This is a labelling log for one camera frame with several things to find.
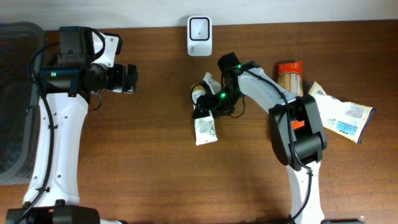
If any white tube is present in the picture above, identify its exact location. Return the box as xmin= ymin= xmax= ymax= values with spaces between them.
xmin=191 ymin=84 xmax=218 ymax=146

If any orange pasta package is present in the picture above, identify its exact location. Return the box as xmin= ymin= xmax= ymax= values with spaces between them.
xmin=275 ymin=60 xmax=305 ymax=131

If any yellow chip bag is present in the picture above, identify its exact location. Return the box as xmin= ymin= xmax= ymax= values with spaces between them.
xmin=307 ymin=81 xmax=376 ymax=144

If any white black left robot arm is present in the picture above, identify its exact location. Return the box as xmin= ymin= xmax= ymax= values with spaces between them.
xmin=6 ymin=26 xmax=138 ymax=223

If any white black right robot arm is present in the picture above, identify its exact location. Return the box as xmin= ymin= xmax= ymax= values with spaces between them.
xmin=190 ymin=52 xmax=327 ymax=223

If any white barcode scanner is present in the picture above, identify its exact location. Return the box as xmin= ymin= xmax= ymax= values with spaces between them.
xmin=187 ymin=16 xmax=213 ymax=57

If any grey plastic mesh basket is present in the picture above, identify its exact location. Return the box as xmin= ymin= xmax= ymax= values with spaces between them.
xmin=1 ymin=22 xmax=45 ymax=185

